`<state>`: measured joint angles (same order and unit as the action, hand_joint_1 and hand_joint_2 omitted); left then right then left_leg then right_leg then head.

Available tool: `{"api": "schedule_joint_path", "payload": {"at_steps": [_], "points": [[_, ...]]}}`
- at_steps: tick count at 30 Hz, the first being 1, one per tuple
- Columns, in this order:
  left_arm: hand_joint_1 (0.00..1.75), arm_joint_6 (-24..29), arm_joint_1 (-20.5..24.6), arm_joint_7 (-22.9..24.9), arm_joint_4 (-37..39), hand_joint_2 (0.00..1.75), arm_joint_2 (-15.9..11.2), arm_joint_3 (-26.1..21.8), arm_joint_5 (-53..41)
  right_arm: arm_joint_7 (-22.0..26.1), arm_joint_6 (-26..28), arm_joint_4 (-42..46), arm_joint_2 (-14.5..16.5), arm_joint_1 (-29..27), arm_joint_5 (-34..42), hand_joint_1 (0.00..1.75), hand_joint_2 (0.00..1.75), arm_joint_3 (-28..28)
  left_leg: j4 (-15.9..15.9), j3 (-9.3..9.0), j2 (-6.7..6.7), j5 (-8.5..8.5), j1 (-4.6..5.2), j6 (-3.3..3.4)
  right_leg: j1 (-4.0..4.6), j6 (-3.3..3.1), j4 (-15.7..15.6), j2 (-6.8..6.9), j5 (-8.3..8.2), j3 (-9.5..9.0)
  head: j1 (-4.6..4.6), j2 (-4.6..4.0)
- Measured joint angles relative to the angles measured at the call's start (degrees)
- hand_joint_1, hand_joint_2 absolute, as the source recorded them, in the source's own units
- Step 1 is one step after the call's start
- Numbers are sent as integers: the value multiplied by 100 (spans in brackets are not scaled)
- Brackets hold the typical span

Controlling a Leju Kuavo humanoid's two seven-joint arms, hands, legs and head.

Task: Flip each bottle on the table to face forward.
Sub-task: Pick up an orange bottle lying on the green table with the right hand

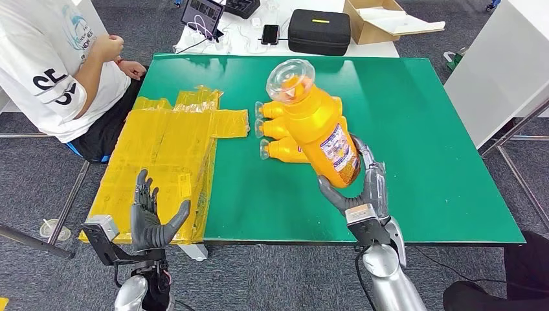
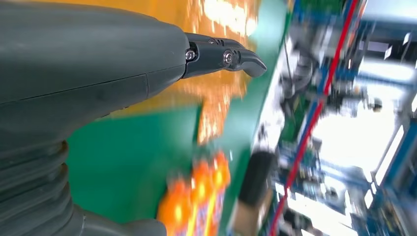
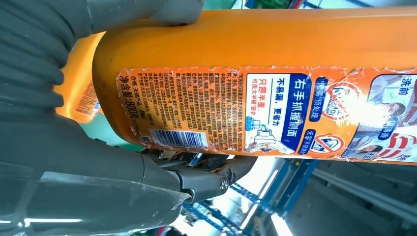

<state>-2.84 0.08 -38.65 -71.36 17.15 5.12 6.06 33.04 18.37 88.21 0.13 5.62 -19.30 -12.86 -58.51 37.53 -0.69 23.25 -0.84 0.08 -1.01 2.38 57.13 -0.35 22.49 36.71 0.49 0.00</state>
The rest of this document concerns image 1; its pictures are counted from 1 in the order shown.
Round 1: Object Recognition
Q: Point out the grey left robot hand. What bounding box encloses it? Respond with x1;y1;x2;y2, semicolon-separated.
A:
129;169;192;253

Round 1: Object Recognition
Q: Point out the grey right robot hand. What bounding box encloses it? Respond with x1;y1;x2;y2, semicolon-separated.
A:
317;133;390;224

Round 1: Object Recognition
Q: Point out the person's left hand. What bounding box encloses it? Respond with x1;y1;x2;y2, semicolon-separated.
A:
118;60;148;82

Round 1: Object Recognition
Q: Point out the person's right hand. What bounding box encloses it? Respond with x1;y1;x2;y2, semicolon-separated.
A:
92;34;125;63

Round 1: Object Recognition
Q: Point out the orange detergent bottle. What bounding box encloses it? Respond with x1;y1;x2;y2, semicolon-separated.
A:
254;97;343;120
259;137;312;165
254;115;348;141
265;58;362;190

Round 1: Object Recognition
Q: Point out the white table foot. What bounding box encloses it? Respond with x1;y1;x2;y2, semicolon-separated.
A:
177;244;209;262

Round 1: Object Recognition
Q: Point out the yellow taped cardboard sheet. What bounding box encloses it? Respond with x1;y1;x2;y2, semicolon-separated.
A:
78;86;251;246

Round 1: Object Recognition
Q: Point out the person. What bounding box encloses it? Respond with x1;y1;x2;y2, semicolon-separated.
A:
0;0;149;164

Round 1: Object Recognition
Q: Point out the black tablet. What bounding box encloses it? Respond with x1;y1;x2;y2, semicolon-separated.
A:
181;0;225;39

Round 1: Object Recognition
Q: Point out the clear plastic cup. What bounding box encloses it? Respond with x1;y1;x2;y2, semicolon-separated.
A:
39;218;72;242

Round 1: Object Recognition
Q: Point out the black device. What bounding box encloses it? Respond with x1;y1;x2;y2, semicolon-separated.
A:
224;0;261;19

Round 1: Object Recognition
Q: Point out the black smartphone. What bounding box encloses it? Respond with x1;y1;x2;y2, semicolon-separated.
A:
261;24;280;46

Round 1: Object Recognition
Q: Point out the green floor object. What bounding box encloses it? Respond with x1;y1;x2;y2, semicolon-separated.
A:
443;47;466;72

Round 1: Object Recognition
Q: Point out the brown cardboard box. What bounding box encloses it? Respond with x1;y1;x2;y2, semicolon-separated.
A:
342;0;416;45

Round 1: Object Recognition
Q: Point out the black carrying case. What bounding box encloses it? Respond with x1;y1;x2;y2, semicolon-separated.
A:
287;8;352;56

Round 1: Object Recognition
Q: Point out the white sheet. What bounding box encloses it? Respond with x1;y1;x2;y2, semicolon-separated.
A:
358;7;447;36

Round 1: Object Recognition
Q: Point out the white cabinet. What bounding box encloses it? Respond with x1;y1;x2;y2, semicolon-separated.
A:
443;0;549;150

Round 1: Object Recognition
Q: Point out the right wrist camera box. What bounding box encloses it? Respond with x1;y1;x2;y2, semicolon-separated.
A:
345;203;392;247

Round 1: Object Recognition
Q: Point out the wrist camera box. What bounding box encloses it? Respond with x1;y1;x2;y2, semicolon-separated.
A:
81;215;121;266
345;203;392;247

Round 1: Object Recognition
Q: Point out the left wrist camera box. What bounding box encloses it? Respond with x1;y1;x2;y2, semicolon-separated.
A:
81;215;121;266

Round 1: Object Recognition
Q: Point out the white looped cable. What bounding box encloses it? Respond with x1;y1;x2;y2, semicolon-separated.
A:
188;14;225;43

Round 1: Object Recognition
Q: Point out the black floor cable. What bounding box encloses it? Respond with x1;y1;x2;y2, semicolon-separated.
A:
415;246;507;286

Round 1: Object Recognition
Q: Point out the metal chair frame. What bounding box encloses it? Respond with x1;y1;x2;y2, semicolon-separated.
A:
0;133;91;260

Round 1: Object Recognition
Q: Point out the metal table frame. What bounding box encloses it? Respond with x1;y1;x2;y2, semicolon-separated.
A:
479;98;549;233

